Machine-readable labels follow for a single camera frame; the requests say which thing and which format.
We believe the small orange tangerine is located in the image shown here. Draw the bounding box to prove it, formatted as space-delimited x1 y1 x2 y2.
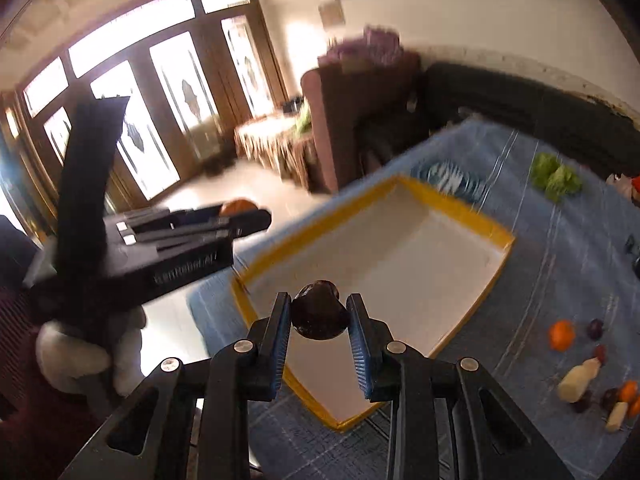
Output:
219 198 258 217

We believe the dark plum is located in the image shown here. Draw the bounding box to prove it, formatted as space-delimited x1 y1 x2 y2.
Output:
600 388 618 414
291 280 349 340
587 318 604 341

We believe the large white banana piece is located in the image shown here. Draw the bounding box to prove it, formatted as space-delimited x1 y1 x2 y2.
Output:
556 358 601 403

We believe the red jujube date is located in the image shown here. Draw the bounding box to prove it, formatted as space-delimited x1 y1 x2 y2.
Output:
593 344 606 365

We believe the white banana chunk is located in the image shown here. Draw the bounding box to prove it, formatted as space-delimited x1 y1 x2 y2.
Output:
605 401 629 434

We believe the gloved left hand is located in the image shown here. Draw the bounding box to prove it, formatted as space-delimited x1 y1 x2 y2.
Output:
34 303 148 401

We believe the patterned covered bench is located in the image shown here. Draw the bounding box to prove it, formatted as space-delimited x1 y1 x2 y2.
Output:
234 113 326 193

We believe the yellow-rimmed white tray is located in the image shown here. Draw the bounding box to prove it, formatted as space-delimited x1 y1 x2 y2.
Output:
230 173 516 434

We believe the brown armchair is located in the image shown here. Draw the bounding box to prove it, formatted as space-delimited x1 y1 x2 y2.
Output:
300 51 421 194

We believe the wooden glass door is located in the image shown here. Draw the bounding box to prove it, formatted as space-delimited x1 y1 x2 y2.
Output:
4 0 286 236

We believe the blue plaid tablecloth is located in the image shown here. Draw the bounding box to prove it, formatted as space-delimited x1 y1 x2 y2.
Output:
188 119 639 479

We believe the purple cloth on armchair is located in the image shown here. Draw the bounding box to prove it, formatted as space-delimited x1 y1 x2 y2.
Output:
318 26 404 66

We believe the green lettuce leaf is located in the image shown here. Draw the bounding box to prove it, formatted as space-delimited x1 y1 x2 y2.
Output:
529 153 582 204

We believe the black sofa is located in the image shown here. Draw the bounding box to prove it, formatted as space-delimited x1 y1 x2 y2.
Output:
414 62 639 179

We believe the small wall plaque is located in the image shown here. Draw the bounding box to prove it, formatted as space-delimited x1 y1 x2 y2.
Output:
318 0 345 29

